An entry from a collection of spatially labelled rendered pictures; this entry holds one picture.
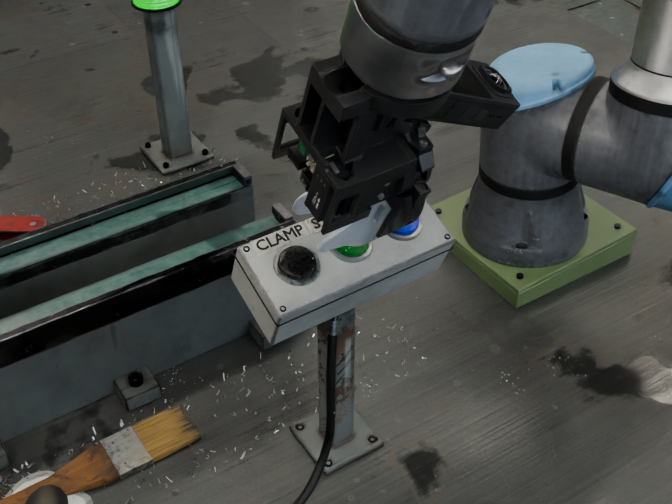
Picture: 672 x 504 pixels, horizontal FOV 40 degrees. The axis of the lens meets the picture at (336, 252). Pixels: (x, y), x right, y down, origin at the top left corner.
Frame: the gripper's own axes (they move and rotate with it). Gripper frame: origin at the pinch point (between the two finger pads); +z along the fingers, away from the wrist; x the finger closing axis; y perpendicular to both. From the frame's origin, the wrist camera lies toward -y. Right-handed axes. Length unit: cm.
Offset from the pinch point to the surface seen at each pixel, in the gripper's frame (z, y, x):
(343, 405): 21.5, 0.2, 6.8
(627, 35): 157, -222, -100
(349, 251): 1.5, 0.9, 1.0
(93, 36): 62, -12, -81
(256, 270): 2.2, 8.2, -0.9
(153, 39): 29, -7, -49
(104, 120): 53, -3, -56
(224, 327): 31.6, 3.2, -9.5
